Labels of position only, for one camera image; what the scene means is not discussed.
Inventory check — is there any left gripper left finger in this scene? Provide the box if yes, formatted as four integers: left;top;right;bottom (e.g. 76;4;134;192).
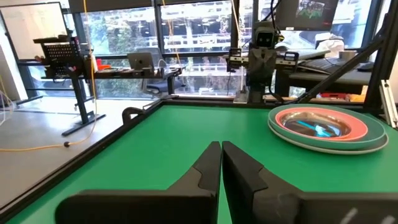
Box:
55;141;222;224

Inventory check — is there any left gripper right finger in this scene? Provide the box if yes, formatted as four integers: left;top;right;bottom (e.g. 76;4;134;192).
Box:
222;141;398;224

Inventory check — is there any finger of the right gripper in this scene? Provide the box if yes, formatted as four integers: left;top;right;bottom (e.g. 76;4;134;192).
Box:
262;52;278;85
248;52;264;85

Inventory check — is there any transparent blue small plate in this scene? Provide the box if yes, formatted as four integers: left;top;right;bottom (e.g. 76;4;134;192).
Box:
282;111;352;139

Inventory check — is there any large pink plastic plate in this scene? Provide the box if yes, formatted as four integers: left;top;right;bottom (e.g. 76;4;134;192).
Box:
275;107;369;142

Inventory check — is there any black computer monitor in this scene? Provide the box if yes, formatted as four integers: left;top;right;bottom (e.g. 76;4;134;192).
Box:
275;0;340;32

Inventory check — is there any black keyboard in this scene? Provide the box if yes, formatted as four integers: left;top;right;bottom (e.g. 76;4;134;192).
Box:
298;57;346;75

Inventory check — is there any dark grey desk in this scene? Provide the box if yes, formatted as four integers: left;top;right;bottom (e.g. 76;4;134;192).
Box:
275;68;374;97

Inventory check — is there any green table mat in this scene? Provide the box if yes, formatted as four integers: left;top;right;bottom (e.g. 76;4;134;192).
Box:
6;104;398;224

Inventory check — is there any white cloth bundle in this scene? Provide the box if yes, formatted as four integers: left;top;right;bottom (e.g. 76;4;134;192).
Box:
314;33;345;58

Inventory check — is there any grey office chair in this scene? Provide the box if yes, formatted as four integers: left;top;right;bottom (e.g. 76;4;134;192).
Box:
136;47;187;95

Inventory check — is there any large white plastic plate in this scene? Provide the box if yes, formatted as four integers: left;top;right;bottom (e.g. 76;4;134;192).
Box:
267;105;389;156

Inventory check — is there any silver laptop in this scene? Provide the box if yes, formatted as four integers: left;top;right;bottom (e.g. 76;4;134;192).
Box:
127;52;155;71

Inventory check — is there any black computer mouse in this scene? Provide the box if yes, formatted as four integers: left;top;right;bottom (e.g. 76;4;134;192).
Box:
356;61;374;72

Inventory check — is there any large teal plastic plate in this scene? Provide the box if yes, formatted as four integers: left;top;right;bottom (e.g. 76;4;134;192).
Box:
267;104;387;151

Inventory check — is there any red object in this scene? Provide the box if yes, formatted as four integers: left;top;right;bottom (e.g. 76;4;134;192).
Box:
95;58;112;71

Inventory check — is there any black standing desk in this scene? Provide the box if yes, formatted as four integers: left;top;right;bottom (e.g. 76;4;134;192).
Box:
17;55;183;137

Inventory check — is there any black perforated rack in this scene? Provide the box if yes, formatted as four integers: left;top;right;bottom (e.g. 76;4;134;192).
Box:
32;35;91;79

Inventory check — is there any white whiteboard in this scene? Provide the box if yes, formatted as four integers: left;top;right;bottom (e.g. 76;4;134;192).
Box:
0;1;68;60

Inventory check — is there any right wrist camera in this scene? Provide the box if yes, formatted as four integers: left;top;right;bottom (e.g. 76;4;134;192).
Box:
254;26;279;48

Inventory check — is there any black frame clamp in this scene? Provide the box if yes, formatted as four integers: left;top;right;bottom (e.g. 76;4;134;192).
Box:
121;106;146;126

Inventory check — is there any silver aluminium bracket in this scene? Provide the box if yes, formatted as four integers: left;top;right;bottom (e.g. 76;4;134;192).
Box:
378;79;398;129

